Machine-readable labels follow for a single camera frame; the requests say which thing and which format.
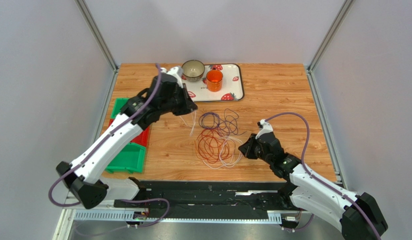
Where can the green bin far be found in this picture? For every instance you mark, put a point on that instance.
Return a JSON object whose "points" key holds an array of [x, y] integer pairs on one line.
{"points": [[118, 104]]}

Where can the green bin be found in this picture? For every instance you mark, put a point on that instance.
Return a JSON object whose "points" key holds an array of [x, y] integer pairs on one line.
{"points": [[130, 160], [118, 104]]}

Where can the beige ceramic bowl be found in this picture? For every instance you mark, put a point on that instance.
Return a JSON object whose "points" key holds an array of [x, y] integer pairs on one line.
{"points": [[193, 70]]}

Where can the green bin near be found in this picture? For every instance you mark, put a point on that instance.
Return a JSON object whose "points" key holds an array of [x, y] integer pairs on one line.
{"points": [[130, 160]]}

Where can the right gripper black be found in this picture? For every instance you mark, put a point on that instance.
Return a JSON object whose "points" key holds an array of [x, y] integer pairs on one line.
{"points": [[252, 147]]}

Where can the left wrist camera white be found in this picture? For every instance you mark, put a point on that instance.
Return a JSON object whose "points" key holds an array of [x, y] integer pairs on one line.
{"points": [[176, 72]]}

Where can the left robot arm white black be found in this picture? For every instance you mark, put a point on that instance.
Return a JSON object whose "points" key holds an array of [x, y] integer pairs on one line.
{"points": [[82, 176]]}

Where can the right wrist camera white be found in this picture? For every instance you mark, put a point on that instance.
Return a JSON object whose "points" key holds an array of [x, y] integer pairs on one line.
{"points": [[264, 128]]}

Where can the red bin middle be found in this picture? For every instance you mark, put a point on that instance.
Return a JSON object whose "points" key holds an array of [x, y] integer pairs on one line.
{"points": [[142, 139]]}

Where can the orange translucent cup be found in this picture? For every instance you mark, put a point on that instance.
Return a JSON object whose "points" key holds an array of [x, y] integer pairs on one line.
{"points": [[214, 80]]}

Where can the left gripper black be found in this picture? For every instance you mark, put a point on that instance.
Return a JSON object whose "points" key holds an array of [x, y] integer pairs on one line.
{"points": [[188, 104]]}

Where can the strawberry pattern white tray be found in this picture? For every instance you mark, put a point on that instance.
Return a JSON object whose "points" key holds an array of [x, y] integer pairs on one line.
{"points": [[232, 88]]}

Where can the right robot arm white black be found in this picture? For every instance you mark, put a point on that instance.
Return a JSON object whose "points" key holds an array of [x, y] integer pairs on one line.
{"points": [[357, 217]]}

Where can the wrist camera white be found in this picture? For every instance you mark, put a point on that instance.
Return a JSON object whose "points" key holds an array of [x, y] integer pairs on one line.
{"points": [[264, 128], [176, 72]]}

